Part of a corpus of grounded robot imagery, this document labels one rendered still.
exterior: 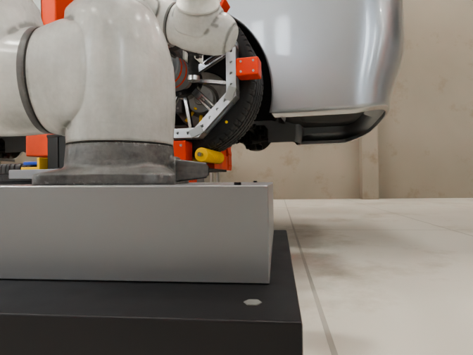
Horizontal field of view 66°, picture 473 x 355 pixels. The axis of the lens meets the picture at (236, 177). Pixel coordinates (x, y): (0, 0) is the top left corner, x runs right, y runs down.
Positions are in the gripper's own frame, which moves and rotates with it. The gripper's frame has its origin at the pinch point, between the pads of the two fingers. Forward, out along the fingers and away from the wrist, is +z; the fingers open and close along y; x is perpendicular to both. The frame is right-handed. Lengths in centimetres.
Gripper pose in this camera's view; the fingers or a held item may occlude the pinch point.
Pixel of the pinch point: (193, 57)
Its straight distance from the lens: 132.7
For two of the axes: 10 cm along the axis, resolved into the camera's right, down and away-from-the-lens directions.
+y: 9.7, -0.1, -2.4
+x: -0.1, -10.0, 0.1
